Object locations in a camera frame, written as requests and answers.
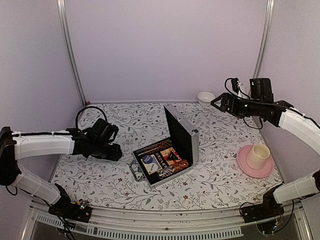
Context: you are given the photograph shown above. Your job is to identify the aluminium frame post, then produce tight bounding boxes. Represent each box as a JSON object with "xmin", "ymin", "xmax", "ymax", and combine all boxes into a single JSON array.
[
  {"xmin": 56, "ymin": 0, "xmax": 87, "ymax": 107},
  {"xmin": 252, "ymin": 0, "xmax": 275, "ymax": 78}
]

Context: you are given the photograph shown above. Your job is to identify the left aluminium frame post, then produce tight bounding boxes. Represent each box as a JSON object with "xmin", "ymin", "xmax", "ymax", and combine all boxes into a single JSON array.
[{"xmin": 56, "ymin": 0, "xmax": 87, "ymax": 107}]

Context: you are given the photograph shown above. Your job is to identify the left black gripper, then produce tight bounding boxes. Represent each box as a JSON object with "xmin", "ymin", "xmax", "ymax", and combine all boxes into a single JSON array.
[{"xmin": 91, "ymin": 141, "xmax": 122, "ymax": 162}]

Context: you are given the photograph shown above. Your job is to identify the right aluminium frame post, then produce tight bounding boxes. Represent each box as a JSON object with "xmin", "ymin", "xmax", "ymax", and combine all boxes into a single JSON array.
[{"xmin": 252, "ymin": 0, "xmax": 275, "ymax": 78}]

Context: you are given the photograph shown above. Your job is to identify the blue poker chip stack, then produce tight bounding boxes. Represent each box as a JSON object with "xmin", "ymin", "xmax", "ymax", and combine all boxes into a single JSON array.
[{"xmin": 157, "ymin": 166, "xmax": 175, "ymax": 180}]

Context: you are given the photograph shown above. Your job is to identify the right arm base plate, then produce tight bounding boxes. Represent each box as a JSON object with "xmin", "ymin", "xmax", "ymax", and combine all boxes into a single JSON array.
[{"xmin": 239, "ymin": 185, "xmax": 285, "ymax": 223}]

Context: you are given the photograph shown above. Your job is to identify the floral table mat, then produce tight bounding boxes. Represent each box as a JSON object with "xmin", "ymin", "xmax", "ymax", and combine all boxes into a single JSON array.
[{"xmin": 52, "ymin": 103, "xmax": 282, "ymax": 211}]

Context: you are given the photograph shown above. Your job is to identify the white bowl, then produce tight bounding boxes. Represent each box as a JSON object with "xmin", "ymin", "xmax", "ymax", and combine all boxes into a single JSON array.
[{"xmin": 196, "ymin": 91, "xmax": 216, "ymax": 107}]

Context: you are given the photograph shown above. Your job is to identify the cream cup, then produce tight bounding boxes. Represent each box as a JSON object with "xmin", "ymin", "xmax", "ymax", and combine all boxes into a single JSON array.
[{"xmin": 246, "ymin": 143, "xmax": 271, "ymax": 170}]

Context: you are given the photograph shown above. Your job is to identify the pink plate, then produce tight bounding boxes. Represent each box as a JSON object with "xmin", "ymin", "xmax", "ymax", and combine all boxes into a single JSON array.
[{"xmin": 237, "ymin": 145, "xmax": 274, "ymax": 179}]

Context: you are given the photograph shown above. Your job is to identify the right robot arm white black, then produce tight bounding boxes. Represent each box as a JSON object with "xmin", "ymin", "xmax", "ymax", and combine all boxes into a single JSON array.
[{"xmin": 210, "ymin": 78, "xmax": 320, "ymax": 218}]

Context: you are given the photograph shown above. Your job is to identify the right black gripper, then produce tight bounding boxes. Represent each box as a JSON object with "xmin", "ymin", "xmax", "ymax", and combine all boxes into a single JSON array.
[{"xmin": 211, "ymin": 92, "xmax": 263, "ymax": 119}]

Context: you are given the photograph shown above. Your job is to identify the red card deck box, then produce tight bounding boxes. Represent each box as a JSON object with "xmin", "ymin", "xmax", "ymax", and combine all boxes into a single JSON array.
[{"xmin": 160, "ymin": 147, "xmax": 182, "ymax": 166}]

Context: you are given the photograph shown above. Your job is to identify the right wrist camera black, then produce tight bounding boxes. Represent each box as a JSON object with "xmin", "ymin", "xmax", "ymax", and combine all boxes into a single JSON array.
[{"xmin": 224, "ymin": 77, "xmax": 250, "ymax": 100}]

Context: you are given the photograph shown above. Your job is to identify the aluminium poker case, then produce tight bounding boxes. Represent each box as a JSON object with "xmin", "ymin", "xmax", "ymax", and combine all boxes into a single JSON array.
[{"xmin": 129, "ymin": 103, "xmax": 200, "ymax": 188}]

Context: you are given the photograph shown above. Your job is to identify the blue card deck box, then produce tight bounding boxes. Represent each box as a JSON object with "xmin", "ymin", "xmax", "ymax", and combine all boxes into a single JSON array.
[{"xmin": 141, "ymin": 154, "xmax": 163, "ymax": 175}]

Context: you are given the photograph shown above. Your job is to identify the black red triangle piece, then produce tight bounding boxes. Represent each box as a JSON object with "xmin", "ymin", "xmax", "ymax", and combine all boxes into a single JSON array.
[{"xmin": 166, "ymin": 151, "xmax": 179, "ymax": 161}]

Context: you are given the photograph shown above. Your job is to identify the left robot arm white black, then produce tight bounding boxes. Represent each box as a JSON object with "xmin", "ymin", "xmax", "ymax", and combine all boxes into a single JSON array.
[{"xmin": 0, "ymin": 114, "xmax": 123, "ymax": 217}]

